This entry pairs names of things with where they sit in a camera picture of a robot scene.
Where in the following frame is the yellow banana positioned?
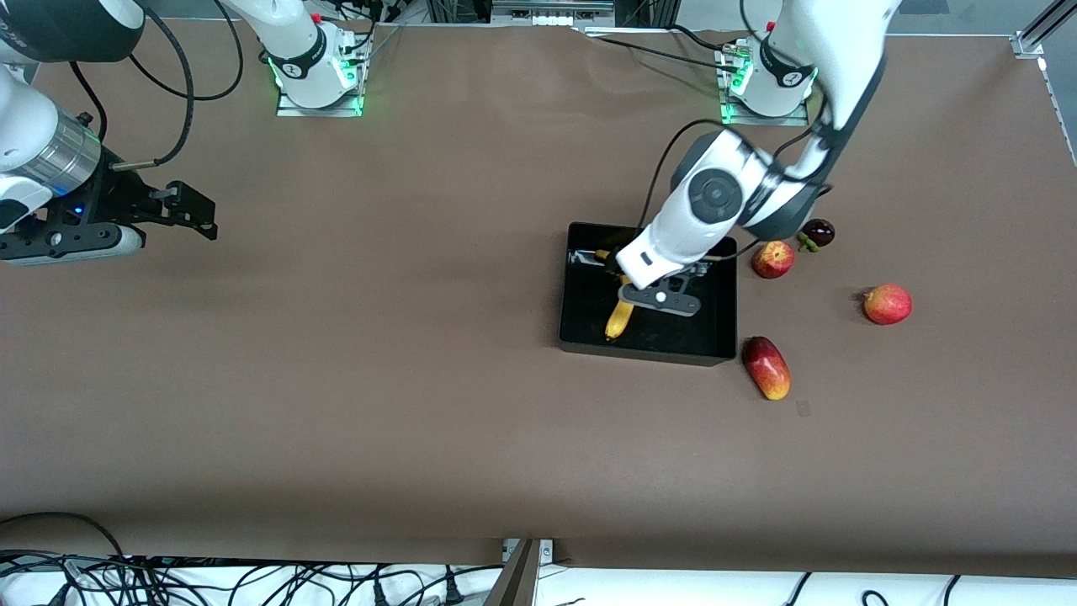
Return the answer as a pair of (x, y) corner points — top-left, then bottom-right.
(595, 249), (638, 343)

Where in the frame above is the black rectangular plastic box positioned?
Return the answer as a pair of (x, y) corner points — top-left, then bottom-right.
(559, 221), (740, 368)

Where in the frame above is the red yellow apple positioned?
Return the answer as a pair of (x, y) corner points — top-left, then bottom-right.
(751, 240), (796, 280)

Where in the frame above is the red yellow mango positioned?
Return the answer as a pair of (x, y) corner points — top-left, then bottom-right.
(740, 336), (792, 401)

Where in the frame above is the dark purple mangosteen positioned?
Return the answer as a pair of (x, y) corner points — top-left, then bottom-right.
(797, 218), (836, 253)

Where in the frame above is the red apple far right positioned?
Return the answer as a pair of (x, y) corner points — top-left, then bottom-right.
(862, 284), (914, 327)

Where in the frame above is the large paper table cover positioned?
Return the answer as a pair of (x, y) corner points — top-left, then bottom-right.
(0, 19), (1077, 580)

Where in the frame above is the aluminium corner profile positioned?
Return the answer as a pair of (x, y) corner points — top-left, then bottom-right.
(1011, 0), (1077, 61)

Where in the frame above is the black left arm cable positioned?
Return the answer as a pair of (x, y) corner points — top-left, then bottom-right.
(644, 80), (842, 230)

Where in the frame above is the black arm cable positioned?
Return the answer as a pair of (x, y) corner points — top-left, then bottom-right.
(644, 80), (842, 230)
(71, 0), (247, 171)

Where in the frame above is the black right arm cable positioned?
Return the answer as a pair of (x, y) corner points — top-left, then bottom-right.
(71, 0), (247, 171)

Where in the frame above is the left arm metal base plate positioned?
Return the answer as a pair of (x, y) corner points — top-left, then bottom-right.
(715, 40), (812, 127)

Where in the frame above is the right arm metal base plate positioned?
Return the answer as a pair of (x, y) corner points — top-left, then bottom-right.
(274, 24), (373, 118)

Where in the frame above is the long black table cable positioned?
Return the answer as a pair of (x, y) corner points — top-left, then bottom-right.
(585, 32), (741, 72)

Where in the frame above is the short black table cable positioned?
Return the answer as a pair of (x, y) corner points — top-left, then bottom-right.
(665, 24), (731, 53)

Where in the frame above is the aluminium rack frame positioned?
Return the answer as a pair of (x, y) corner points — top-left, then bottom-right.
(425, 0), (682, 29)

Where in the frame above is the black looped floor cable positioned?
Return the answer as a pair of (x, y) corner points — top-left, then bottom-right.
(0, 511), (131, 563)

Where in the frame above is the aluminium camera mount post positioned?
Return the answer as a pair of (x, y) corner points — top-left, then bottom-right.
(482, 537), (556, 606)

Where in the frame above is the tangled black cable bundle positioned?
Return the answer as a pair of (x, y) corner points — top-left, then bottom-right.
(0, 549), (506, 606)

